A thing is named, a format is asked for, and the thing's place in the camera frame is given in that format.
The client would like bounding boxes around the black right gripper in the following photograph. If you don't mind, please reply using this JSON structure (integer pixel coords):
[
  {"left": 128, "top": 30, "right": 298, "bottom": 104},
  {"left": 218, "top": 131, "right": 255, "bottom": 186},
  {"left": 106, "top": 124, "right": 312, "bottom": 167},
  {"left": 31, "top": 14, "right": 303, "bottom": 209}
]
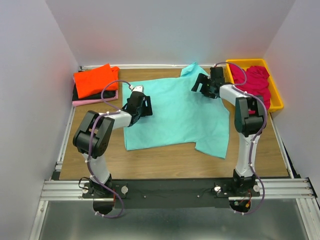
[{"left": 190, "top": 73, "right": 215, "bottom": 100}]

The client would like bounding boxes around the teal t shirt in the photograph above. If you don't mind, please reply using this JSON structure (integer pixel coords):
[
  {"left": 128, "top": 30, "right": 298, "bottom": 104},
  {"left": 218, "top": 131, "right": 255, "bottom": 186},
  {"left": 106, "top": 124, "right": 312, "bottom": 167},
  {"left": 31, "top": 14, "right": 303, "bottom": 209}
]
[{"left": 124, "top": 63, "right": 230, "bottom": 159}]

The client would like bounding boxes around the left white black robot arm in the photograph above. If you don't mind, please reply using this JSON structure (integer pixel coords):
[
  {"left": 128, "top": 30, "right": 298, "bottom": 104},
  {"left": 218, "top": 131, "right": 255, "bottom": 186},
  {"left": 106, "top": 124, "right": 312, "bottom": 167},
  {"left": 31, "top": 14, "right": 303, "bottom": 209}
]
[{"left": 72, "top": 86, "right": 153, "bottom": 198}]

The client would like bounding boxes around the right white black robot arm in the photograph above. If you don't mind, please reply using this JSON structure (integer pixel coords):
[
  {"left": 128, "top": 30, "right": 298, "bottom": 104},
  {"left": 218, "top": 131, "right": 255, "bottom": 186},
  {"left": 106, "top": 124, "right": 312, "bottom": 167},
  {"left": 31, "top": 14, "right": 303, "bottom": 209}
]
[{"left": 191, "top": 66, "right": 268, "bottom": 196}]

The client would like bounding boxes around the black folded t shirt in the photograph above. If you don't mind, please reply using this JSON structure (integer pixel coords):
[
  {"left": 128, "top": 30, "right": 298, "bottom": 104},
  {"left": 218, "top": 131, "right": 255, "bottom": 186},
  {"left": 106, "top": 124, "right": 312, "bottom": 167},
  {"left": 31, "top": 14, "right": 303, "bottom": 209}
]
[{"left": 72, "top": 85, "right": 118, "bottom": 101}]

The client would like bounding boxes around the magenta crumpled t shirt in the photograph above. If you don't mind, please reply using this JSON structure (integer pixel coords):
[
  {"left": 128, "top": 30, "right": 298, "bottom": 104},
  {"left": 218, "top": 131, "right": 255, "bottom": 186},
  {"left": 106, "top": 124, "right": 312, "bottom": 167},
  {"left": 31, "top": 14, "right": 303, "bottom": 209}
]
[{"left": 229, "top": 64, "right": 271, "bottom": 110}]

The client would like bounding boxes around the orange folded t shirt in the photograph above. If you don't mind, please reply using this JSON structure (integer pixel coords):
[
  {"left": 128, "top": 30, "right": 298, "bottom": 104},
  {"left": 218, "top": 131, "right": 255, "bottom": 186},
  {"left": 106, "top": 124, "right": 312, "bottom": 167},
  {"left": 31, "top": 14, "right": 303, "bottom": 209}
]
[{"left": 73, "top": 63, "right": 120, "bottom": 99}]

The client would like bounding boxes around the pink folded t shirt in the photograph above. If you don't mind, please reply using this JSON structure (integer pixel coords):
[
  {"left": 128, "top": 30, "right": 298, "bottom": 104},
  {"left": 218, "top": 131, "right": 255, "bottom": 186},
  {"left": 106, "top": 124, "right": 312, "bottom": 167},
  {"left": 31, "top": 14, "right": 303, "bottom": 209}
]
[{"left": 72, "top": 90, "right": 119, "bottom": 107}]

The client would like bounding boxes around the yellow plastic bin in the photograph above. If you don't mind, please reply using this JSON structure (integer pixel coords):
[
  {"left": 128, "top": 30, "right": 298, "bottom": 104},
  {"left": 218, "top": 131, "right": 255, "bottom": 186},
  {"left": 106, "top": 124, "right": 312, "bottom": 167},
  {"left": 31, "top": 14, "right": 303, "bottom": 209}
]
[{"left": 226, "top": 58, "right": 284, "bottom": 113}]

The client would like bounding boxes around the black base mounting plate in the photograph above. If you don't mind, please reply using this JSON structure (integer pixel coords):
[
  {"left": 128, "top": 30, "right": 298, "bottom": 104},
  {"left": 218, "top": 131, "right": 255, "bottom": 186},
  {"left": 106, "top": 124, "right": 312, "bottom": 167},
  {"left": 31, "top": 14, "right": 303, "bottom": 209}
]
[{"left": 78, "top": 177, "right": 261, "bottom": 215}]

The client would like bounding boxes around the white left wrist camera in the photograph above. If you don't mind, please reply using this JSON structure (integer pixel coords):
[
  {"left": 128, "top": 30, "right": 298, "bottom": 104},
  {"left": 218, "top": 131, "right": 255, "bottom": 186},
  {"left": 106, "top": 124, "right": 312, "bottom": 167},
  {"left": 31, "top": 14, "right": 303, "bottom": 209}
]
[{"left": 129, "top": 85, "right": 144, "bottom": 93}]

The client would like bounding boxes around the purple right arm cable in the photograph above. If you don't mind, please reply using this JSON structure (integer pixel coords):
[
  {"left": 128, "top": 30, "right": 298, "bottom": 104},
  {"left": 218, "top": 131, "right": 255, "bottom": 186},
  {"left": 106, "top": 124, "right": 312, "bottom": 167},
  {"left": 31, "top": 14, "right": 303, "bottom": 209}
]
[{"left": 213, "top": 62, "right": 266, "bottom": 216}]

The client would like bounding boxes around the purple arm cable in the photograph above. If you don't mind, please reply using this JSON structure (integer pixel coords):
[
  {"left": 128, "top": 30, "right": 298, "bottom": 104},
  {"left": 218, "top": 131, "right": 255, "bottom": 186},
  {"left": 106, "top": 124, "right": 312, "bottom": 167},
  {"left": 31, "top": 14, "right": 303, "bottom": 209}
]
[
  {"left": 213, "top": 62, "right": 266, "bottom": 216},
  {"left": 86, "top": 79, "right": 133, "bottom": 220}
]

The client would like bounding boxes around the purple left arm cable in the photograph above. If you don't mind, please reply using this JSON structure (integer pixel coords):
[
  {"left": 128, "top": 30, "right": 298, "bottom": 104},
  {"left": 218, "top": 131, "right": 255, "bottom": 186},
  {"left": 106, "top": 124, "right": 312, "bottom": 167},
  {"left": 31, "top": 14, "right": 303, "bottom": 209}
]
[{"left": 86, "top": 79, "right": 133, "bottom": 220}]

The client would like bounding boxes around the aluminium frame rail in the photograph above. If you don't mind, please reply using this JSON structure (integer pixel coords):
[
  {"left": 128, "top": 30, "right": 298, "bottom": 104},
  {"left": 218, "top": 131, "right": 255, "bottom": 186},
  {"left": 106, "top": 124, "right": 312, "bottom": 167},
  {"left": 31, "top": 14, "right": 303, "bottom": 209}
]
[{"left": 40, "top": 178, "right": 316, "bottom": 201}]

